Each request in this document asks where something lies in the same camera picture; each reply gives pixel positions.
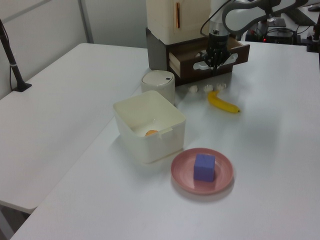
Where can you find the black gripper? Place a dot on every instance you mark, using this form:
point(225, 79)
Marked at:
point(218, 41)

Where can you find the black clamp stand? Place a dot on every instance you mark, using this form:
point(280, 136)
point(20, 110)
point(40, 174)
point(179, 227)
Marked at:
point(313, 42)

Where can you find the open cream plastic bin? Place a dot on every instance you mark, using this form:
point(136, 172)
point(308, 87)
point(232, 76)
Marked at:
point(150, 150)

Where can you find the cream toy cabinet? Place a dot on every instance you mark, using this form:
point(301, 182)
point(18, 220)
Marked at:
point(160, 20)

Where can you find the dark brown wooden drawer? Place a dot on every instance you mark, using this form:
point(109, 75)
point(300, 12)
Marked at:
point(156, 55)

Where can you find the orange round fruit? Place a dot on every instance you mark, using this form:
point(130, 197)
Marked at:
point(151, 133)

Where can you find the small round cream trash can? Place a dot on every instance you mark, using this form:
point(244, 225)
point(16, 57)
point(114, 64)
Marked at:
point(157, 83)

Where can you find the black electronics box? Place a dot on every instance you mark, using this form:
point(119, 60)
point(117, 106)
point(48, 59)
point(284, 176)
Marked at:
point(277, 35)

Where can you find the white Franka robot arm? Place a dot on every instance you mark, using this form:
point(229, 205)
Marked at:
point(240, 15)

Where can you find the orange latch strip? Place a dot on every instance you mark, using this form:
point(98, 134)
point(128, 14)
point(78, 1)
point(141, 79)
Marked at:
point(177, 15)

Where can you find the purple cube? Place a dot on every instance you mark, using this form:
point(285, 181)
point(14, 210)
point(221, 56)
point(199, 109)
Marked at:
point(204, 168)

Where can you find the black camera stand pole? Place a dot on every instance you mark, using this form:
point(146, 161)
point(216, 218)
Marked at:
point(15, 72)

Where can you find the yellow banana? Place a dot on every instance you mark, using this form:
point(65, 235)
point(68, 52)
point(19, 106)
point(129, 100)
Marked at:
point(222, 103)

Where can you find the pink plate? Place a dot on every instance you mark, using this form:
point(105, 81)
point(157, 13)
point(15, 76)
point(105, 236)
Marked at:
point(182, 175)

